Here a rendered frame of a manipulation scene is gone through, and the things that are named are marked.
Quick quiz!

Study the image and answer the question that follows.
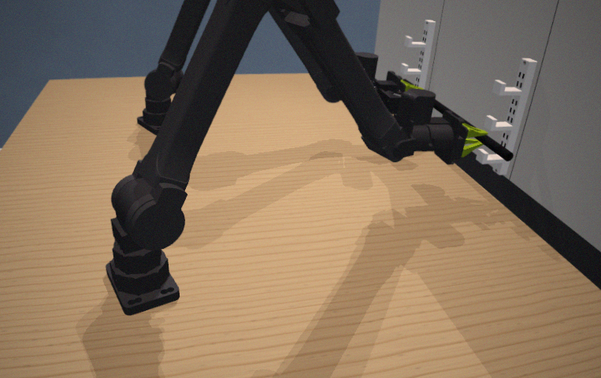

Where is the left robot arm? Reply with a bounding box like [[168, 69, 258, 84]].
[[137, 0, 401, 135]]

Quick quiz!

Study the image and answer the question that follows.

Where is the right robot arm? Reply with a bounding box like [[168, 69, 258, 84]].
[[106, 0, 449, 316]]

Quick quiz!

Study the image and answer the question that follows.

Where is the grey wall panel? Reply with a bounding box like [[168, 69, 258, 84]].
[[371, 0, 601, 290]]

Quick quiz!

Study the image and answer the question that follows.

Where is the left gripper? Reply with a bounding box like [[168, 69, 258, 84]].
[[372, 71, 424, 95]]

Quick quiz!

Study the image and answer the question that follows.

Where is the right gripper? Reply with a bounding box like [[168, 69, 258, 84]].
[[425, 110, 488, 165]]

